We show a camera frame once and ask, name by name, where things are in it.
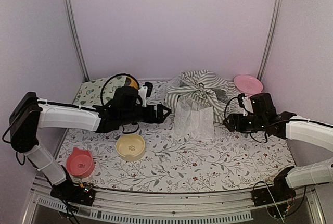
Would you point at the left aluminium frame post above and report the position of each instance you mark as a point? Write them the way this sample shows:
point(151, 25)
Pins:
point(76, 40)

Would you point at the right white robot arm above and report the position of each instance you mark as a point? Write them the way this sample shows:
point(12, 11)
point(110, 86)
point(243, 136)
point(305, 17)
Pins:
point(312, 132)

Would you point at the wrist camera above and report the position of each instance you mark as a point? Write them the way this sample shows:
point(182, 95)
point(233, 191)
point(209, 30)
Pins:
point(145, 92)
point(245, 104)

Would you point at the front aluminium rail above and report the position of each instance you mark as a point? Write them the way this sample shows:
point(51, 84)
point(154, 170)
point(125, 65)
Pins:
point(114, 206)

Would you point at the right aluminium frame post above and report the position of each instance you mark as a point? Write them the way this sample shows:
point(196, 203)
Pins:
point(270, 38)

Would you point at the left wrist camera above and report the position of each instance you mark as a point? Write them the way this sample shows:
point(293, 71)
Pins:
point(145, 92)

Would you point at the aluminium frame post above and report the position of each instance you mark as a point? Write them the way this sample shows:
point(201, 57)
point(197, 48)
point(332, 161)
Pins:
point(270, 38)
point(76, 40)

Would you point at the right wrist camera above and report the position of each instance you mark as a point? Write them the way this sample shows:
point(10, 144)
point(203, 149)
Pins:
point(245, 104)

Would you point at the pink plate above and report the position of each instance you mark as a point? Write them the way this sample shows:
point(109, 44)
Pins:
point(248, 84)

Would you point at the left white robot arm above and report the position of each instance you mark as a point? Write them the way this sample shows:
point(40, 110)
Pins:
point(33, 113)

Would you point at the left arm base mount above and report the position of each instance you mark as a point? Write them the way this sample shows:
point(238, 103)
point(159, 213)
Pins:
point(73, 193)

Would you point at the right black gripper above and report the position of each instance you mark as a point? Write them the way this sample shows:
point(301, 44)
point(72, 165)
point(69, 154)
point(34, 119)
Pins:
point(233, 117)

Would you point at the red cat-ear pet bowl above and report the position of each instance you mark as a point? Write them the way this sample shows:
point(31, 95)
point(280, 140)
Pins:
point(80, 163)

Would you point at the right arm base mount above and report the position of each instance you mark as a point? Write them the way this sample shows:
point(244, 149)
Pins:
point(263, 194)

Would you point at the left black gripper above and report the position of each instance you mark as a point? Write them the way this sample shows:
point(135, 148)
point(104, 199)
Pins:
point(159, 119)

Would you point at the green patterned cushion mat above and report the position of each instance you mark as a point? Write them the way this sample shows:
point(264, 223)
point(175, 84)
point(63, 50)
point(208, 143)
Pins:
point(89, 92)

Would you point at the cream pet bowl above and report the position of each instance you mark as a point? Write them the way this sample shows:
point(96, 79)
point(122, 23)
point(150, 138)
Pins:
point(130, 147)

